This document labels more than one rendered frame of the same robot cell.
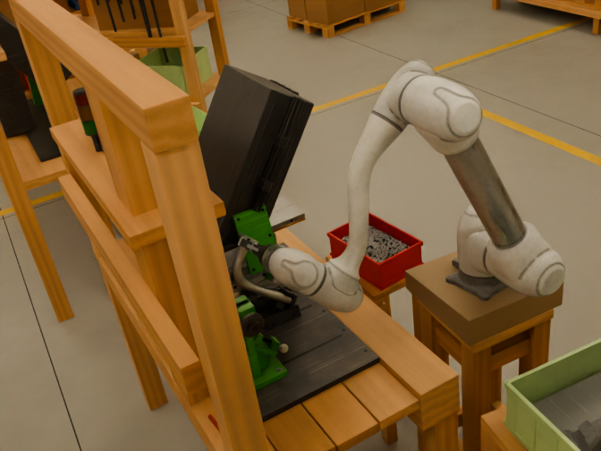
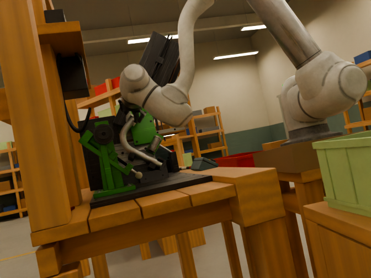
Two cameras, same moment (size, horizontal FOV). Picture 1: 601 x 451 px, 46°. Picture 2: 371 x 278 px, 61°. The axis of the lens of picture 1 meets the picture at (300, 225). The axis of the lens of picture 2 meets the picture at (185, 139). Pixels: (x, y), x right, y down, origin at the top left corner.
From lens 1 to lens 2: 1.48 m
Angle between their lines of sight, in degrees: 34
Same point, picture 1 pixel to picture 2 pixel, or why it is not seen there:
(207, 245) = not seen: outside the picture
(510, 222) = (303, 36)
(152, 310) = not seen: hidden behind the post
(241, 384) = (30, 89)
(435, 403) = (253, 193)
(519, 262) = (318, 69)
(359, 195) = (184, 33)
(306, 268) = (134, 67)
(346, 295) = (173, 103)
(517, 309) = not seen: hidden behind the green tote
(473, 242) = (290, 94)
